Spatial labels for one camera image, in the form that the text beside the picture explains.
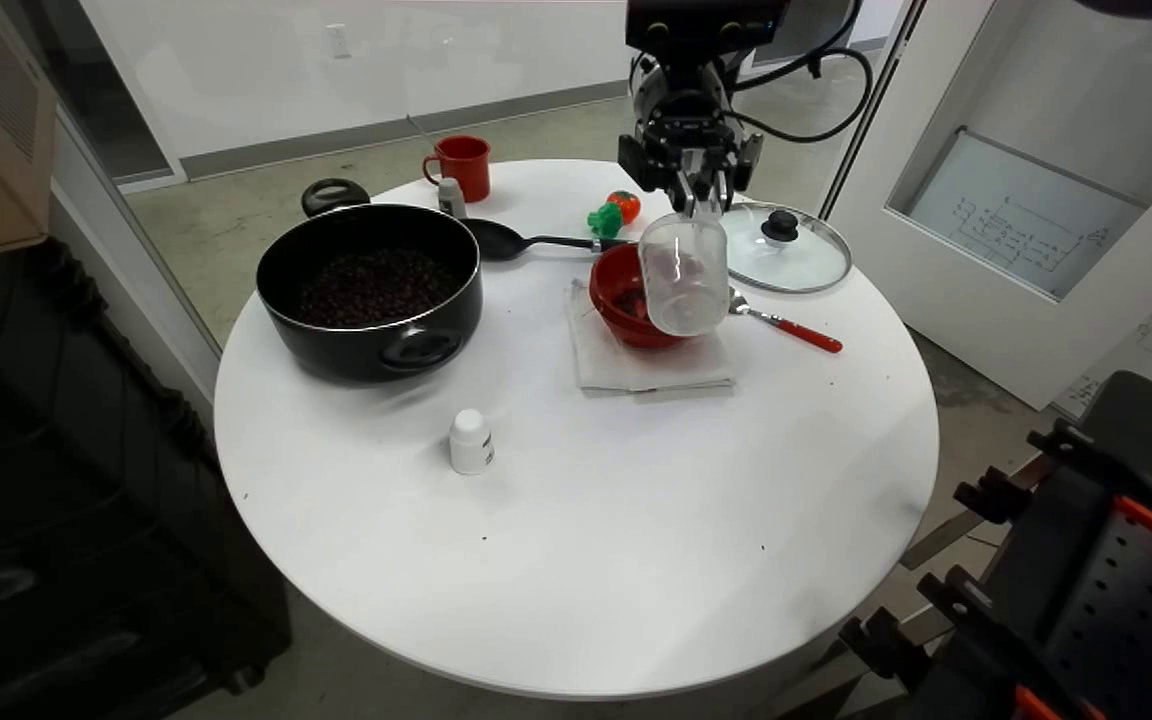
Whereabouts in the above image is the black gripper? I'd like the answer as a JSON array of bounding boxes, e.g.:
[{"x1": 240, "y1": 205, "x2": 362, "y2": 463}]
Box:
[{"x1": 618, "y1": 48, "x2": 762, "y2": 219}]

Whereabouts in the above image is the clear plastic jar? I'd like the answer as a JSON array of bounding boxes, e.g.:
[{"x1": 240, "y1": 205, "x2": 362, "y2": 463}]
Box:
[{"x1": 638, "y1": 205, "x2": 731, "y2": 338}]

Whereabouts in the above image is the red bowl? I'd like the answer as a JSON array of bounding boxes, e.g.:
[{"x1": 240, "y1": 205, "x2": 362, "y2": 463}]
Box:
[{"x1": 590, "y1": 239, "x2": 700, "y2": 354}]

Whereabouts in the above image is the dark beans pile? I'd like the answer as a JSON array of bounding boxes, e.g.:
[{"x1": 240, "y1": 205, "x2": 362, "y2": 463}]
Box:
[{"x1": 286, "y1": 242, "x2": 469, "y2": 333}]

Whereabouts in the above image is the orange toy piece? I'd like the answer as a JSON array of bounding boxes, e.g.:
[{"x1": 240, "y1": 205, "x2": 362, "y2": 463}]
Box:
[{"x1": 606, "y1": 189, "x2": 648, "y2": 229}]

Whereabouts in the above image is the green toy piece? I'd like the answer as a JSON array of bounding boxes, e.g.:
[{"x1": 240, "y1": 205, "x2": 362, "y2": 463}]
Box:
[{"x1": 585, "y1": 201, "x2": 623, "y2": 242}]

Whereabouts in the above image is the glass pot lid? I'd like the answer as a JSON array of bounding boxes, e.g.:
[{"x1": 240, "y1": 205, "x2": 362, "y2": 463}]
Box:
[{"x1": 716, "y1": 201, "x2": 857, "y2": 299}]

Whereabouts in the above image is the black ladle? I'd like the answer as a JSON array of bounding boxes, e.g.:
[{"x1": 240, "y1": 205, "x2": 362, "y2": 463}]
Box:
[{"x1": 462, "y1": 216, "x2": 610, "y2": 265}]

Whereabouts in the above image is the red cup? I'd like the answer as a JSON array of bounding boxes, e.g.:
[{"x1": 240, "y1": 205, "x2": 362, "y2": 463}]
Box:
[{"x1": 422, "y1": 131, "x2": 497, "y2": 207}]

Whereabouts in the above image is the white square mat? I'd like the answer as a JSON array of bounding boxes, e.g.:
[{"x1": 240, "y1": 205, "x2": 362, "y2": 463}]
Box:
[{"x1": 566, "y1": 277, "x2": 741, "y2": 399}]

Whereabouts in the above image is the grey window panel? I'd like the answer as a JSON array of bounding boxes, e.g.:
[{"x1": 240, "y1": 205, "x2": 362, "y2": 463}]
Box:
[{"x1": 905, "y1": 123, "x2": 1150, "y2": 305}]

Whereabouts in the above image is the small white bottle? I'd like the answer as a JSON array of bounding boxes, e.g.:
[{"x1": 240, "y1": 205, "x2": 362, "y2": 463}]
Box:
[{"x1": 446, "y1": 403, "x2": 501, "y2": 481}]

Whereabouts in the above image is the black cooking pot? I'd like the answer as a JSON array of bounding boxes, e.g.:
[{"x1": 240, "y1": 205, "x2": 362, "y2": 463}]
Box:
[{"x1": 251, "y1": 174, "x2": 488, "y2": 389}]

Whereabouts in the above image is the black clamp orange grip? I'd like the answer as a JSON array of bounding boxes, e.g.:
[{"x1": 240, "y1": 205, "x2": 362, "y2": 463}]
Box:
[
  {"x1": 841, "y1": 564, "x2": 1099, "y2": 720},
  {"x1": 951, "y1": 418, "x2": 1152, "y2": 545}
]

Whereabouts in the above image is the black robot platform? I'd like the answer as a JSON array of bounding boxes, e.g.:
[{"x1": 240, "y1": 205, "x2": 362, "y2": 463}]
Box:
[{"x1": 841, "y1": 367, "x2": 1152, "y2": 720}]

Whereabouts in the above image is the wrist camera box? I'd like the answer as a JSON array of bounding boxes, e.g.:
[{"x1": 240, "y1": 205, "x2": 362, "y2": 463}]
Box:
[{"x1": 623, "y1": 0, "x2": 793, "y2": 55}]

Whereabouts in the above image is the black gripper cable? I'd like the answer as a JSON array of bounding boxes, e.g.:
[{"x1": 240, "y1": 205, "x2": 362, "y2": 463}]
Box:
[{"x1": 719, "y1": 0, "x2": 882, "y2": 147}]

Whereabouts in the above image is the metal spoon red handle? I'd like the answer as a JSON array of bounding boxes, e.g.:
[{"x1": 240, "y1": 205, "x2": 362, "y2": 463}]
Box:
[{"x1": 723, "y1": 288, "x2": 848, "y2": 354}]

